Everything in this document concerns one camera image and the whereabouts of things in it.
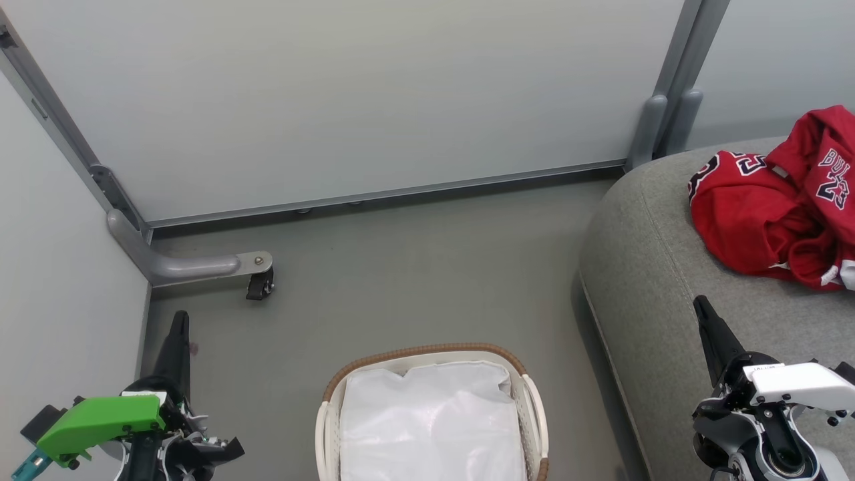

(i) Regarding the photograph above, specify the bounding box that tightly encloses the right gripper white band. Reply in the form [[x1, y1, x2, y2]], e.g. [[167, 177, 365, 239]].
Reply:
[[693, 295, 855, 426]]

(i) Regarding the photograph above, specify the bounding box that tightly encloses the grey partition bottom rail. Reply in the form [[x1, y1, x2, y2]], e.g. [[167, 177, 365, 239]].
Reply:
[[136, 284, 153, 383], [144, 159, 629, 229]]

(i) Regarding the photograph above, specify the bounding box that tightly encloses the grey partition frame post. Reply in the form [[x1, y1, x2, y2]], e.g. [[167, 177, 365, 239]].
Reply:
[[627, 0, 705, 171], [667, 0, 732, 156]]

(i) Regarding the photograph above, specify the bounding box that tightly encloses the teal cable connector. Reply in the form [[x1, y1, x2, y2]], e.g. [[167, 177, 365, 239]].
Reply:
[[10, 449, 51, 481]]

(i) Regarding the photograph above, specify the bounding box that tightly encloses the grey fabric sofa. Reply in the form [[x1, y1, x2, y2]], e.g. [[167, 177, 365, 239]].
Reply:
[[578, 137, 855, 481]]

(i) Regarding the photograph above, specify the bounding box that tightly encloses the black caster wheel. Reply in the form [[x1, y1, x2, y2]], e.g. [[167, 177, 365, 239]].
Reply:
[[246, 267, 276, 301]]

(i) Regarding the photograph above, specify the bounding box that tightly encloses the white laundry basket brown rim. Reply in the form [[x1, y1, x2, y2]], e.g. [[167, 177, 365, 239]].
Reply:
[[315, 343, 550, 481]]

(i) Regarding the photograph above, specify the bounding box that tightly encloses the red basketball jersey white trim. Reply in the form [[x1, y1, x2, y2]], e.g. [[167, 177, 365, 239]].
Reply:
[[688, 105, 855, 293]]

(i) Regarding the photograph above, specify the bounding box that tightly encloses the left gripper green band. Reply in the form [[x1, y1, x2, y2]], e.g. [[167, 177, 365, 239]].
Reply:
[[20, 311, 209, 466]]

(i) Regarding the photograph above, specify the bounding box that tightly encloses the grey partition corner post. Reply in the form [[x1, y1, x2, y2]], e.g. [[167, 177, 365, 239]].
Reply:
[[0, 7, 151, 234]]

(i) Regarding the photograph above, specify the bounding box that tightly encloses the white cloth in basket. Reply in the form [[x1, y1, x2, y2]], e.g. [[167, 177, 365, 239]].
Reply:
[[339, 361, 528, 481]]

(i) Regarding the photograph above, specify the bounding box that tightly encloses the grey partition support foot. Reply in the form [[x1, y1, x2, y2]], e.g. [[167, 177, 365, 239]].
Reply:
[[107, 208, 273, 288]]

